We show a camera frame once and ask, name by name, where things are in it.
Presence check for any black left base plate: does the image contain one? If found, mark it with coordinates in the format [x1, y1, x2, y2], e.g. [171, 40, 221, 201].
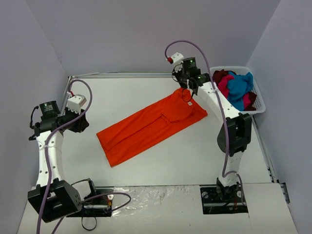
[67, 197, 113, 217]

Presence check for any white plastic laundry basket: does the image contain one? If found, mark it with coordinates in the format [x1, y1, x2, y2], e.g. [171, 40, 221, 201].
[210, 66, 266, 115]

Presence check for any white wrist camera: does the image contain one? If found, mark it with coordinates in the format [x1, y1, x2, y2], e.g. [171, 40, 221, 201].
[167, 52, 184, 64]
[66, 95, 86, 115]

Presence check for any dark red t shirt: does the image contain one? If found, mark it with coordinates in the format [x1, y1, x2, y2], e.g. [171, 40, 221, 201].
[213, 69, 234, 85]

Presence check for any blue t shirt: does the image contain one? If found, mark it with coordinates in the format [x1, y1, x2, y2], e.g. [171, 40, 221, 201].
[227, 71, 254, 111]

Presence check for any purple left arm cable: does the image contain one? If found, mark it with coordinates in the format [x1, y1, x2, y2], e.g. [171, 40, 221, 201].
[36, 79, 132, 234]

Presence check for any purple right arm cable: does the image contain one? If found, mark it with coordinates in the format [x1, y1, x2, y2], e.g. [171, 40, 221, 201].
[164, 39, 246, 204]

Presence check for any thin black cable loop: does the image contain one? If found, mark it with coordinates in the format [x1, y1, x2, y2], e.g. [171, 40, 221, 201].
[80, 215, 98, 231]

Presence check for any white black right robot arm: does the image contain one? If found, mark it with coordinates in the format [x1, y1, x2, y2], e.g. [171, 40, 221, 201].
[167, 54, 252, 202]

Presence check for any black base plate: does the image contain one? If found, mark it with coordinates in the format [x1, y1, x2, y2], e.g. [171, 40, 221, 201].
[67, 197, 113, 217]
[200, 185, 248, 215]

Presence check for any orange t shirt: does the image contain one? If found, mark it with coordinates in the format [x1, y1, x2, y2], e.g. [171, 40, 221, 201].
[97, 88, 208, 167]

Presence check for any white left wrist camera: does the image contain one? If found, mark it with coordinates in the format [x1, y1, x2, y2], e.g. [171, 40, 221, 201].
[66, 95, 86, 115]

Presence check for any pink t shirt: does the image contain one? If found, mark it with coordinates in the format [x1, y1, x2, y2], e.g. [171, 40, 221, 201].
[218, 83, 257, 111]

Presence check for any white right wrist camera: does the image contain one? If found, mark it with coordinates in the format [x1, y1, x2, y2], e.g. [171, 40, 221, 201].
[167, 52, 184, 64]

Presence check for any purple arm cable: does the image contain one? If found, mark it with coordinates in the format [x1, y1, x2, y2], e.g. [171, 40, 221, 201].
[36, 79, 132, 234]
[164, 39, 246, 204]

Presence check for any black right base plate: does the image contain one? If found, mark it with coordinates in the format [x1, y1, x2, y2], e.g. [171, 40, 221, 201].
[200, 185, 248, 215]

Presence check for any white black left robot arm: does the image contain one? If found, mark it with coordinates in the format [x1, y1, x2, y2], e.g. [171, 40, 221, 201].
[28, 101, 98, 223]

